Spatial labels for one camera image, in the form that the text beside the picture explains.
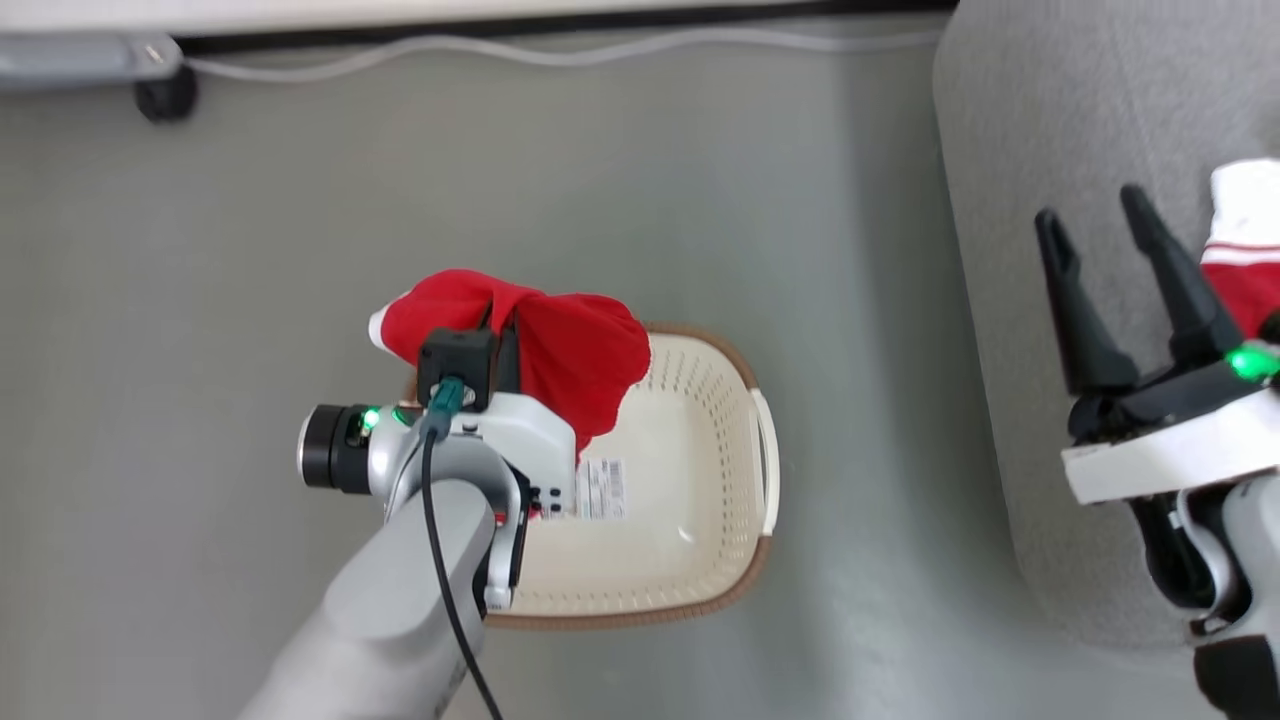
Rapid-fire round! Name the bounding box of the black caster wheel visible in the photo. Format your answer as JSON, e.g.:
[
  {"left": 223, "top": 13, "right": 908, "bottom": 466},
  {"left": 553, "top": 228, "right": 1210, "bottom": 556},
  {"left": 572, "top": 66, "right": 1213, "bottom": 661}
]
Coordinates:
[{"left": 134, "top": 66, "right": 200, "bottom": 124}]

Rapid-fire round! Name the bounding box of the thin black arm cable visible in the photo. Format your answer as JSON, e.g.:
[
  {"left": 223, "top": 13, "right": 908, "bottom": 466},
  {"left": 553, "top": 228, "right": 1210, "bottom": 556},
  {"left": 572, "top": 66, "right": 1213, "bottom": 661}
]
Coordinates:
[{"left": 420, "top": 378, "right": 505, "bottom": 720}]

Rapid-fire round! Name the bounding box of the white power cable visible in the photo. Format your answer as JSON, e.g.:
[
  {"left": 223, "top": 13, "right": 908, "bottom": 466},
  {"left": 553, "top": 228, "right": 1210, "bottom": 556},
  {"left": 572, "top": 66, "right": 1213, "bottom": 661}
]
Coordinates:
[{"left": 183, "top": 28, "right": 946, "bottom": 84}]

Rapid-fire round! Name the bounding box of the white barcode label sticker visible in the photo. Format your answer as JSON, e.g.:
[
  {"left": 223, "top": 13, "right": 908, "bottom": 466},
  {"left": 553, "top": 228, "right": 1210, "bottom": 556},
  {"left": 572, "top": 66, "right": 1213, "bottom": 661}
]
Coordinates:
[{"left": 576, "top": 457, "right": 630, "bottom": 522}]

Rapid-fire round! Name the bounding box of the red garment with white stripes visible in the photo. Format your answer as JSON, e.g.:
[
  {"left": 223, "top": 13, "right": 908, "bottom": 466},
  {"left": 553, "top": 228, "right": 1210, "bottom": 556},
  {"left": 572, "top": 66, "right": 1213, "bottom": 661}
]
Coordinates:
[{"left": 1198, "top": 158, "right": 1280, "bottom": 341}]

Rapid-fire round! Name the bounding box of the grey fabric sofa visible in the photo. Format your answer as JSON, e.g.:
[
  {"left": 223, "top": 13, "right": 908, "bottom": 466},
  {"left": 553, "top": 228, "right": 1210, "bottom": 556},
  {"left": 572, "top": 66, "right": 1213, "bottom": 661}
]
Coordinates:
[{"left": 932, "top": 0, "right": 1280, "bottom": 653}]

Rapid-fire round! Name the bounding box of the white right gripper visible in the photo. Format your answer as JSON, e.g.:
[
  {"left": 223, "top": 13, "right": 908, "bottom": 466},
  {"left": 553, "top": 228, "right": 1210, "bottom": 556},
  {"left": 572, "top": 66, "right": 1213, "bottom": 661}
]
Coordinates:
[{"left": 1033, "top": 184, "right": 1280, "bottom": 507}]

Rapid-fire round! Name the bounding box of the red garment with white trim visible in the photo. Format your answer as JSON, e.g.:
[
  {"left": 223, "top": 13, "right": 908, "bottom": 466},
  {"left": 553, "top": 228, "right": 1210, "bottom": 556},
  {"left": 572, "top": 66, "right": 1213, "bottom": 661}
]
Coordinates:
[{"left": 367, "top": 268, "right": 653, "bottom": 466}]

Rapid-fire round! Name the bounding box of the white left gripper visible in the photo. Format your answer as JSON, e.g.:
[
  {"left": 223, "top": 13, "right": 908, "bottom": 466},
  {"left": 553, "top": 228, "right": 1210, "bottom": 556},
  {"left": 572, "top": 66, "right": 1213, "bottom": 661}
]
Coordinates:
[{"left": 450, "top": 322, "right": 581, "bottom": 523}]

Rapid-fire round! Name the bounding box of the cream perforated laundry basket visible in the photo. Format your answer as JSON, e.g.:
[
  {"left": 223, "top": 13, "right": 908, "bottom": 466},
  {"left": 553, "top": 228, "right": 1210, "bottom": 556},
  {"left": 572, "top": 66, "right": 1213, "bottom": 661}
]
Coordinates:
[{"left": 400, "top": 322, "right": 782, "bottom": 631}]

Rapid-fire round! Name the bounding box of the grey metal partition foot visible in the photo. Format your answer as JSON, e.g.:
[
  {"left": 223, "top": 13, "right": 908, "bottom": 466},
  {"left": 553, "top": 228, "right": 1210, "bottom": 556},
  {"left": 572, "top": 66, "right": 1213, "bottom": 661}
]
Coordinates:
[{"left": 0, "top": 33, "right": 187, "bottom": 93}]

